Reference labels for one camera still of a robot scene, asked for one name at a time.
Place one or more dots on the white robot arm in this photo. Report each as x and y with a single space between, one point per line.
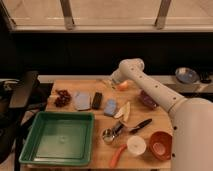
191 118

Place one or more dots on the white plastic cup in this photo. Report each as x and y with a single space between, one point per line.
136 145

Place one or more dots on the orange fruit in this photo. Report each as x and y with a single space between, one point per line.
123 86

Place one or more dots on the black rectangular block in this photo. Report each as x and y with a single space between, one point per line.
96 103

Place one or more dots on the blue sponge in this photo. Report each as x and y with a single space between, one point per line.
110 107

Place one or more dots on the light blue cloth pad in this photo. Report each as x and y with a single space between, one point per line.
81 101

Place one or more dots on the banana peel slices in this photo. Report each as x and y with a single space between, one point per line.
123 112

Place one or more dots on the purple bowl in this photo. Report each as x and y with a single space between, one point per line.
147 100

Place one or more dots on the red grapes bunch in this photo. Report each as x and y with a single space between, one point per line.
63 98

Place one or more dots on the metal measuring scoop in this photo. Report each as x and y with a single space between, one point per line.
110 134

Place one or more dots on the wooden board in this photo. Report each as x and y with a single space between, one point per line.
102 152

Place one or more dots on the green plastic tray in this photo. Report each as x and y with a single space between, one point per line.
59 139

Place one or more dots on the orange carrot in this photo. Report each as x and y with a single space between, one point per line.
116 156

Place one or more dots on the grey round dish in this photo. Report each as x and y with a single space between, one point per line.
186 75

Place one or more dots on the red bowl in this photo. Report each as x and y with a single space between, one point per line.
160 145

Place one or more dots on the black chair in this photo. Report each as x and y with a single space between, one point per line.
26 94

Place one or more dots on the black handled utensil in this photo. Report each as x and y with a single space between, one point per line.
140 126

